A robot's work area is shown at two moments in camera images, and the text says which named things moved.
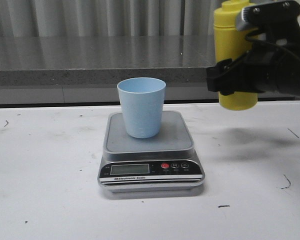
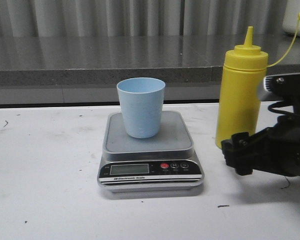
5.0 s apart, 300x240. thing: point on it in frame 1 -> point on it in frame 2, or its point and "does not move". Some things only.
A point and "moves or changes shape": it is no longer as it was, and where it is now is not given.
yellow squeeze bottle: (230, 43) moves or changes shape
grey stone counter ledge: (85, 69) does not move
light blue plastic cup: (142, 100) does not move
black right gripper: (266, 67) -> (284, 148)
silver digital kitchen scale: (166, 164) does not move
